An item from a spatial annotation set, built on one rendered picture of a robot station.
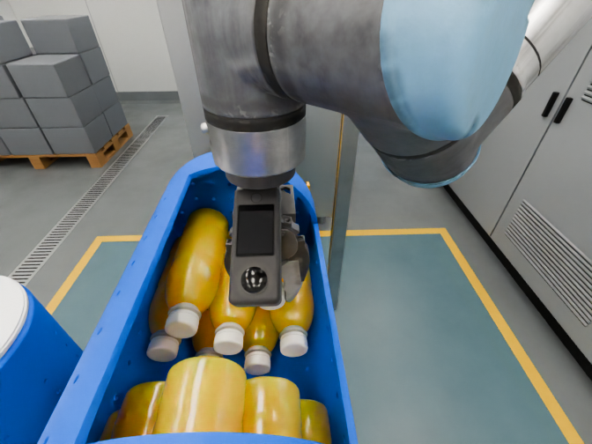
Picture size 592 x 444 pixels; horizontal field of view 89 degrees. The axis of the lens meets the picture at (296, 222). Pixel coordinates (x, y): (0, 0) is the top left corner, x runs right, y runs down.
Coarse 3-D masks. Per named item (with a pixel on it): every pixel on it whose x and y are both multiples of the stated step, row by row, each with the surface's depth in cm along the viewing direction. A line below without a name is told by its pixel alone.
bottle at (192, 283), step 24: (192, 216) 50; (216, 216) 50; (192, 240) 44; (216, 240) 46; (192, 264) 41; (216, 264) 44; (168, 288) 39; (192, 288) 39; (216, 288) 42; (168, 312) 38
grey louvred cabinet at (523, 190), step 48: (576, 48) 139; (528, 96) 167; (576, 96) 139; (528, 144) 168; (576, 144) 140; (480, 192) 211; (528, 192) 169; (576, 192) 140; (528, 240) 169; (576, 240) 141; (528, 288) 175; (576, 288) 141; (576, 336) 142
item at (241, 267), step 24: (240, 192) 30; (264, 192) 30; (240, 216) 29; (264, 216) 29; (240, 240) 28; (264, 240) 28; (240, 264) 27; (264, 264) 27; (240, 288) 27; (264, 288) 26
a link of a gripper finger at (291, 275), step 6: (282, 264) 36; (288, 264) 36; (294, 264) 36; (282, 270) 37; (288, 270) 37; (294, 270) 37; (282, 276) 37; (288, 276) 37; (294, 276) 37; (288, 282) 38; (294, 282) 38; (300, 282) 38; (288, 288) 39; (294, 288) 39; (288, 294) 40; (294, 294) 40; (288, 300) 41
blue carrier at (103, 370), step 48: (192, 192) 54; (288, 192) 55; (144, 240) 37; (144, 288) 29; (96, 336) 28; (144, 336) 44; (336, 336) 36; (96, 384) 22; (336, 384) 36; (48, 432) 22; (96, 432) 33; (336, 432) 34
